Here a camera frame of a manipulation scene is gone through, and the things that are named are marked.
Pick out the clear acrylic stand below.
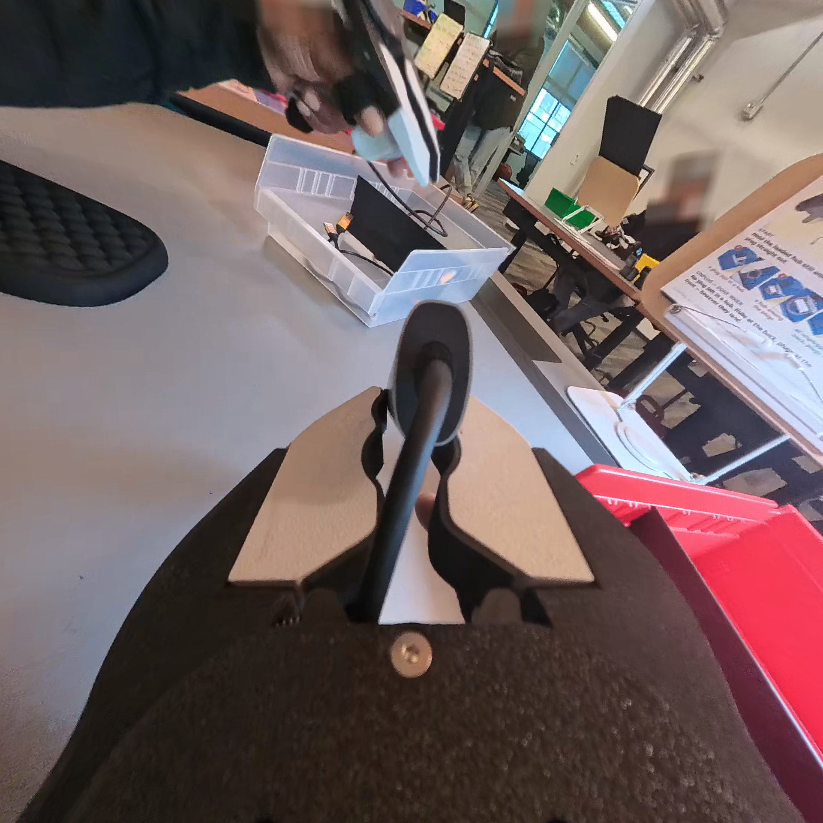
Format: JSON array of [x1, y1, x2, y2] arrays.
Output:
[[561, 204, 607, 234]]

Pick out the black mesh cushion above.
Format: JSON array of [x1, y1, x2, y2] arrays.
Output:
[[0, 159, 170, 308]]

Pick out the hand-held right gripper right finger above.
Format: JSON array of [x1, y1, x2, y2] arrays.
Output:
[[427, 395, 597, 587]]

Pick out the instruction sheet on stand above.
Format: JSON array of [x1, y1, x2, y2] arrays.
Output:
[[637, 153, 823, 459]]

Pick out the tan and black panel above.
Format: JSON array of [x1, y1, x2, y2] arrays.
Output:
[[577, 95, 663, 227]]

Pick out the wooden desk black legs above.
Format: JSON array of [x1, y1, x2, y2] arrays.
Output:
[[497, 179, 645, 377]]

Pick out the green plastic bin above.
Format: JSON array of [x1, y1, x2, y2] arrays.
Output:
[[544, 188, 597, 230]]

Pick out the black divider panel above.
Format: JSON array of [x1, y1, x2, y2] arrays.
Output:
[[347, 177, 449, 272]]

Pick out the clear plastic bin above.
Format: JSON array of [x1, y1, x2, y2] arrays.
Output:
[[254, 134, 515, 329]]

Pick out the black usb cable red plug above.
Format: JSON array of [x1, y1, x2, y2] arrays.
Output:
[[366, 157, 465, 244]]

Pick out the black hub cable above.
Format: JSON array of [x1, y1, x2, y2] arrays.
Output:
[[349, 341, 456, 623]]

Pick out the person's left forearm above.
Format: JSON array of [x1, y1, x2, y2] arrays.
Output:
[[0, 0, 279, 109]]

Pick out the easel board with sheet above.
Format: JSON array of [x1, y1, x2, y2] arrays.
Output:
[[440, 33, 491, 101], [413, 13, 464, 80]]

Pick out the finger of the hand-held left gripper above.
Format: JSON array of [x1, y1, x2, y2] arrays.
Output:
[[400, 61, 443, 184], [350, 26, 433, 189]]

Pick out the small red plastic bin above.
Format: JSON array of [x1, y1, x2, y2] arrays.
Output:
[[574, 464, 823, 823]]

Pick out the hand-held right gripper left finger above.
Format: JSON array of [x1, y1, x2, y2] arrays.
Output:
[[227, 386, 388, 589]]

